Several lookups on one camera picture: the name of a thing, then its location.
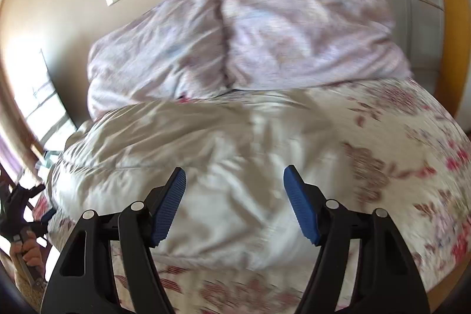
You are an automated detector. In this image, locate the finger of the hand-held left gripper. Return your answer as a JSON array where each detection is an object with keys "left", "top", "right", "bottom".
[
  {"left": 30, "top": 210, "right": 57, "bottom": 226},
  {"left": 12, "top": 185, "right": 48, "bottom": 212}
]

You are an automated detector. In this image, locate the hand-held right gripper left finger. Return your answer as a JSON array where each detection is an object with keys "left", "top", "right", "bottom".
[{"left": 40, "top": 167, "right": 187, "bottom": 314}]

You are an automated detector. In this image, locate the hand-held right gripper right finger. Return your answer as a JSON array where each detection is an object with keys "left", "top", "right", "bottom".
[{"left": 283, "top": 164, "right": 431, "bottom": 314}]

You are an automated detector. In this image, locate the beige down jacket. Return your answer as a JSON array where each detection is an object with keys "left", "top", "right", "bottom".
[{"left": 46, "top": 88, "right": 354, "bottom": 272}]

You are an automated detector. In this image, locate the person's left hand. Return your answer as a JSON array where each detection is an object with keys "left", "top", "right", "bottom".
[{"left": 10, "top": 227, "right": 44, "bottom": 272}]

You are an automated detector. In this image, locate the flat screen television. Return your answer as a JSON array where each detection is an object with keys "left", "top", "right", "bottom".
[{"left": 15, "top": 48, "right": 78, "bottom": 153}]

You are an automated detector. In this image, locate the floral bed sheet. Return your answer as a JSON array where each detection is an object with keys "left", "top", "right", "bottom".
[{"left": 31, "top": 77, "right": 470, "bottom": 314}]

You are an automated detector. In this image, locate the lilac pillow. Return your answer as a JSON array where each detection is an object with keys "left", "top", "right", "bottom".
[
  {"left": 217, "top": 0, "right": 413, "bottom": 92},
  {"left": 86, "top": 0, "right": 236, "bottom": 123}
]

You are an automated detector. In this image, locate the wooden door frame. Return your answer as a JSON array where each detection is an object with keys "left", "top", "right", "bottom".
[{"left": 362, "top": 0, "right": 471, "bottom": 131}]

